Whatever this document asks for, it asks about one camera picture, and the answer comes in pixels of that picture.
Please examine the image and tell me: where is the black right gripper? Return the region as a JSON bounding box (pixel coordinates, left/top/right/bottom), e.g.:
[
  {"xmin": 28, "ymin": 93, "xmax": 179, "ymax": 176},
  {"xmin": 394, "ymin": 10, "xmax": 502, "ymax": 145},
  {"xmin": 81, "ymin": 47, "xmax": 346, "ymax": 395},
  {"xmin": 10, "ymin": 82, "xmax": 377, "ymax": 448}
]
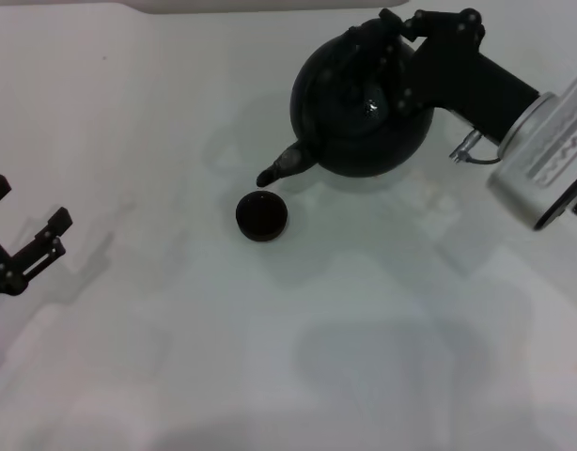
[{"xmin": 379, "ymin": 8, "xmax": 541, "ymax": 143}]

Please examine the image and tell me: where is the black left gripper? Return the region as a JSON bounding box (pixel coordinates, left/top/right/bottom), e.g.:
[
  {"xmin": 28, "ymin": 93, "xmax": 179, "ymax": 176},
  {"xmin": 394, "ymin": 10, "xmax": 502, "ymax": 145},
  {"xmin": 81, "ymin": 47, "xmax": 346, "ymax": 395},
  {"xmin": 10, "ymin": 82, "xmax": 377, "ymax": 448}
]
[{"xmin": 0, "ymin": 174, "xmax": 74, "ymax": 298}]

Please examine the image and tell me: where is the black round teapot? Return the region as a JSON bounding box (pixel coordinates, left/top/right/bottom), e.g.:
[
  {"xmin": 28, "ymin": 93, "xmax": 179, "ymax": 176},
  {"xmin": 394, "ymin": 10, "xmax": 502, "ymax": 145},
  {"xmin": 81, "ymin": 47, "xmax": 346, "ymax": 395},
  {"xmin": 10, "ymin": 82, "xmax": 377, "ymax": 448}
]
[{"xmin": 255, "ymin": 16, "xmax": 434, "ymax": 189}]

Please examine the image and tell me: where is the small dark teacup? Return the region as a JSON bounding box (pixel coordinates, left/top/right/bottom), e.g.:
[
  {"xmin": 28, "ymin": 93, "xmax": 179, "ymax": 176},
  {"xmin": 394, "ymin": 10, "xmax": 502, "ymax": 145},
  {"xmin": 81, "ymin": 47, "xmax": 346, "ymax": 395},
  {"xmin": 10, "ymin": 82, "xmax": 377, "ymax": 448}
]
[{"xmin": 235, "ymin": 189, "xmax": 289, "ymax": 243}]

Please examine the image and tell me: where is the right gripper cable with fitting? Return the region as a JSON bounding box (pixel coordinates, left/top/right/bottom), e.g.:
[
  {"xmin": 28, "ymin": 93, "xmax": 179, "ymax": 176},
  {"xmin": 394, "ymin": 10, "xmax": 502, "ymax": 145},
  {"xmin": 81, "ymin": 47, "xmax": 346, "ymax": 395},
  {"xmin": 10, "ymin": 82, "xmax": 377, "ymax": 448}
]
[{"xmin": 449, "ymin": 130, "xmax": 501, "ymax": 166}]

